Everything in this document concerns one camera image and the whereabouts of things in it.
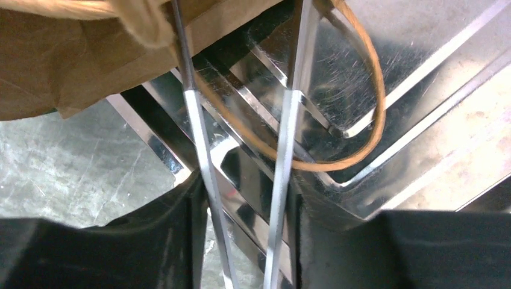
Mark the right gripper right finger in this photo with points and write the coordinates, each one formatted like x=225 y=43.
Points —
x=408 y=249

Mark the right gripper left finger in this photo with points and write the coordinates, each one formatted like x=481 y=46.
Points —
x=159 y=245

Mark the metal tongs white handles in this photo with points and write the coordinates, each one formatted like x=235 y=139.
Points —
x=286 y=139

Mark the green paper bag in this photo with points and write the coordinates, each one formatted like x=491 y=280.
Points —
x=68 y=55

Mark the metal tray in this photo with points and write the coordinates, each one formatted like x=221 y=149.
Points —
x=446 y=138

